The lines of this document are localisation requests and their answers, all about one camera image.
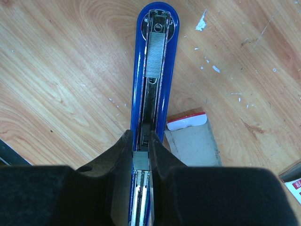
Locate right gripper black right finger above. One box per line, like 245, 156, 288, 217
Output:
149, 132, 298, 226

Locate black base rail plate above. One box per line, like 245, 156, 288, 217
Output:
0, 140, 31, 166

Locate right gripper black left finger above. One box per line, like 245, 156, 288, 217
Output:
0, 130, 133, 226

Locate silver staple strips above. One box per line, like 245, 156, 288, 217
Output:
165, 107, 222, 167

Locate red staple box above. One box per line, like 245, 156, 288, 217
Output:
279, 159, 301, 204

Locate silver staple strip piece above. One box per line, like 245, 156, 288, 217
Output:
133, 151, 150, 171

